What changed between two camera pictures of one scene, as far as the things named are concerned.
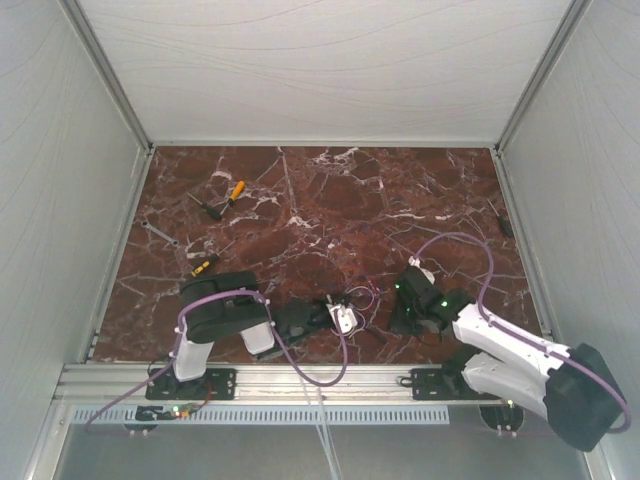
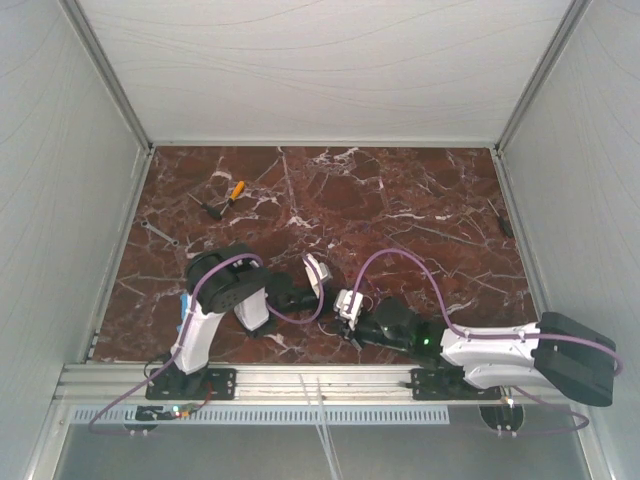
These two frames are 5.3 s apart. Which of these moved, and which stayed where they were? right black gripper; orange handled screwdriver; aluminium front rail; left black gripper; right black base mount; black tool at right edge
Moved: left black gripper; right black gripper
Stayed: black tool at right edge; aluminium front rail; orange handled screwdriver; right black base mount
